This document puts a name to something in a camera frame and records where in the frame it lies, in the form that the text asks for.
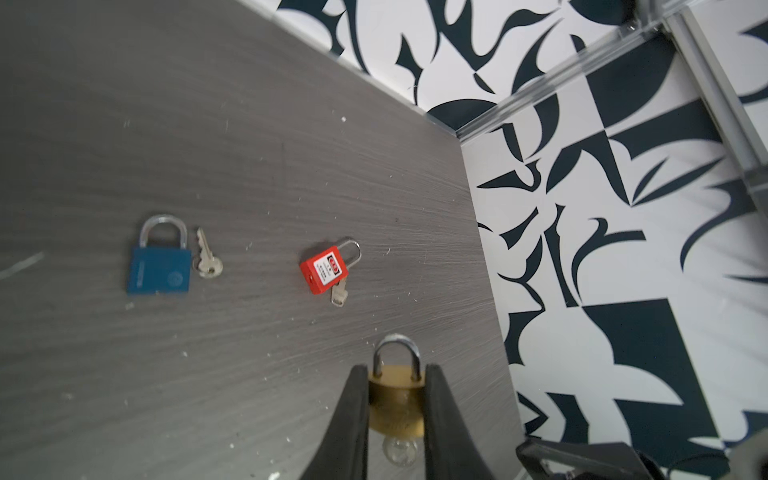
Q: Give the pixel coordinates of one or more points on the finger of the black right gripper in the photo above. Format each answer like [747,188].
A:
[554,460]

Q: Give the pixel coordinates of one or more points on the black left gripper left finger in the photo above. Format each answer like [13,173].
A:
[343,451]

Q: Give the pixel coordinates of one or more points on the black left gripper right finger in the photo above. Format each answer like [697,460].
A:
[450,452]

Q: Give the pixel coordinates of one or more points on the small brass padlock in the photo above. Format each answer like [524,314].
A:
[396,392]

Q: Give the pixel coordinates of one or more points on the red safety padlock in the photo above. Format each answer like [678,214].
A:
[328,267]

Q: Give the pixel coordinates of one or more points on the blue padlock keys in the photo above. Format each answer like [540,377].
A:
[207,265]

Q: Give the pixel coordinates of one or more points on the blue padlock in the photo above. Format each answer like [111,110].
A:
[157,269]

